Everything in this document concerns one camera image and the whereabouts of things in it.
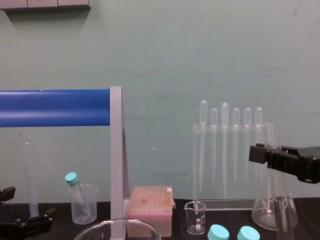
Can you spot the clear graduated cylinder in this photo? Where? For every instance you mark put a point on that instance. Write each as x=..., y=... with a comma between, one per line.
x=33, y=190

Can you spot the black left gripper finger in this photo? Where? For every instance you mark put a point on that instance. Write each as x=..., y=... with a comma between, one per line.
x=37, y=220
x=6, y=196

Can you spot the clear plastic transfer pipette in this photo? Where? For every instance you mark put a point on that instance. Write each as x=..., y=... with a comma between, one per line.
x=258, y=116
x=203, y=110

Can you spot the round glass dish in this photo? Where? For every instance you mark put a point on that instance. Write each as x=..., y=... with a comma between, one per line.
x=140, y=226

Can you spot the clear acrylic pipette rack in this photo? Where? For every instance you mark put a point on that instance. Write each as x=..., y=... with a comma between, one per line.
x=225, y=203

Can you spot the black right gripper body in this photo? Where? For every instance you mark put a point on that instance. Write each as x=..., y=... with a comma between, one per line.
x=311, y=165

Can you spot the teal capped centrifuge tube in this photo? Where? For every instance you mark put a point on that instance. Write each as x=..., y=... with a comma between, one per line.
x=71, y=178

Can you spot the clear glass conical flask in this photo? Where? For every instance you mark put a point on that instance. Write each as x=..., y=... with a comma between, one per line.
x=265, y=210

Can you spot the clear plastic beaker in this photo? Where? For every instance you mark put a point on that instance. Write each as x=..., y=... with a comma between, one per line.
x=88, y=210

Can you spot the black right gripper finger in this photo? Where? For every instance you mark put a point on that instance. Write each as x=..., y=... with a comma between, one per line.
x=257, y=153
x=291, y=150

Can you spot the small glass beaker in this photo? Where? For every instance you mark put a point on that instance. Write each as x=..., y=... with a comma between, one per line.
x=196, y=222

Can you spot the blue cylinder roll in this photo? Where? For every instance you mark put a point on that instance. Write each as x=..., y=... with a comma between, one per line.
x=55, y=108

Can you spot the white wall cabinet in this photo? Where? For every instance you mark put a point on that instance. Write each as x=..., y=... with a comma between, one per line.
x=45, y=3

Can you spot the clear glass tube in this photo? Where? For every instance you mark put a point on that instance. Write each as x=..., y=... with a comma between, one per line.
x=285, y=225

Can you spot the pink pipette tip box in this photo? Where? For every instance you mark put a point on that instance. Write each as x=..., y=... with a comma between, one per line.
x=150, y=200

